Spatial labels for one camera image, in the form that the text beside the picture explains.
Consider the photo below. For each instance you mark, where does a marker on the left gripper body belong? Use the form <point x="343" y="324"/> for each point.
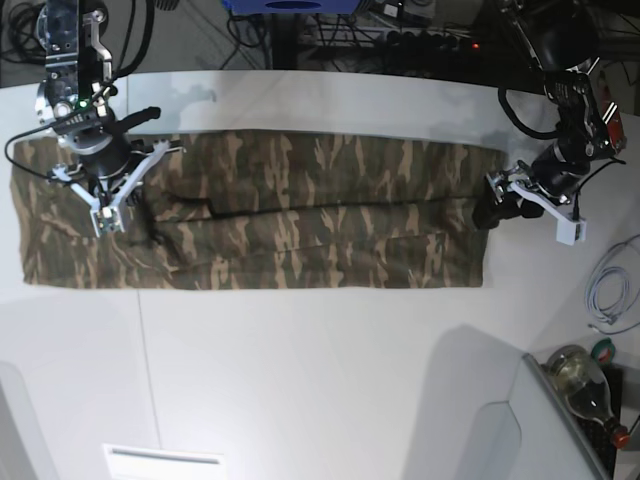
<point x="555" y="173"/>

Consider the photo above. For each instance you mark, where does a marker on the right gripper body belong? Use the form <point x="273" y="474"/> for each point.
<point x="102" y="147"/>

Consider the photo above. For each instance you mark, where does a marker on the camouflage t-shirt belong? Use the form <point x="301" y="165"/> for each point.
<point x="258" y="209"/>

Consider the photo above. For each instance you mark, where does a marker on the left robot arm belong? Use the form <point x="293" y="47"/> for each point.
<point x="562" y="42"/>

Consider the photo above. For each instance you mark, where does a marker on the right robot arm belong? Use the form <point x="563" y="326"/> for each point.
<point x="73" y="102"/>

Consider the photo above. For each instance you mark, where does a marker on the green tape roll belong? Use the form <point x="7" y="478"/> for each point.
<point x="603" y="352"/>

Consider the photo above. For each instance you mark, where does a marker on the clear plastic bottle red cap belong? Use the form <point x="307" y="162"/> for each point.
<point x="580" y="381"/>

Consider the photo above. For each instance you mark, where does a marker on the black power strip red light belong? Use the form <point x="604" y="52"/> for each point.
<point x="424" y="39"/>

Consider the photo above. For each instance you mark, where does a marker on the blue box with oval hole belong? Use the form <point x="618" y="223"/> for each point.
<point x="248" y="7"/>

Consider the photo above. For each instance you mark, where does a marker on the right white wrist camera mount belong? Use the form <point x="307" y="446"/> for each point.
<point x="107" y="194"/>

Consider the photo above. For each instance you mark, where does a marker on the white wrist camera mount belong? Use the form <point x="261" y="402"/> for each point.
<point x="107" y="194"/>
<point x="570" y="226"/>

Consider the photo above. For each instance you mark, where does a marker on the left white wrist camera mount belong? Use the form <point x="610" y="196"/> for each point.
<point x="570" y="226"/>

